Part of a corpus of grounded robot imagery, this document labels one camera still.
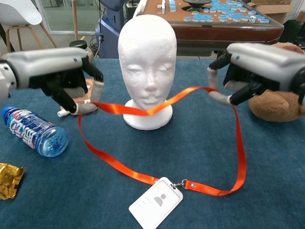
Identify orange lanyard strap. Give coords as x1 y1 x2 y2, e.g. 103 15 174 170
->
78 86 247 197

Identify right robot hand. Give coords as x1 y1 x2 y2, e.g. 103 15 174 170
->
206 42 305 107

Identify brown mahjong table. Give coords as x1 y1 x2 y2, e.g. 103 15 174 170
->
133 0 285 60

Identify blue table cloth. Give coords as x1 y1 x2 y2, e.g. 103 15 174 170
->
0 58 305 229

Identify gold foil snack pack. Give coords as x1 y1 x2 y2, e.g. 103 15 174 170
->
0 163 26 200

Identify wooden pole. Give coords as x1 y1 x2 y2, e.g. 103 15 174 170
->
71 0 79 41

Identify black bag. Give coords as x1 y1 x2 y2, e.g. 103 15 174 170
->
280 19 305 50

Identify brown capybara plush toy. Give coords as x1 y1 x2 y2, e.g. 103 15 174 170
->
248 42 305 123

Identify white ID badge holder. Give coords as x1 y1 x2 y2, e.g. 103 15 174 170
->
128 177 189 229

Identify blue plastic drink bottle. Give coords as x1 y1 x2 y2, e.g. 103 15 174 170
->
0 106 70 157

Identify white chair wooden legs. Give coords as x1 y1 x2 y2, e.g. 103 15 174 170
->
0 0 58 58

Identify white foam mannequin head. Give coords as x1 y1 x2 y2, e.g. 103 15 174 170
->
117 14 177 131

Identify brown cardboard box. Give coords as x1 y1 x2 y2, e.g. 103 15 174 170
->
247 0 305 24

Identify blue machine base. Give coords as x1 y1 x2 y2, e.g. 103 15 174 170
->
95 0 127 59

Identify brown spout drink pouch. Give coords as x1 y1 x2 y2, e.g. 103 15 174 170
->
57 79 96 117

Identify glass jar black lid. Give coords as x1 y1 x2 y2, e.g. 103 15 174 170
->
69 40 95 66

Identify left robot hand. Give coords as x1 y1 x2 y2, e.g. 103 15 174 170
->
0 47 105 115

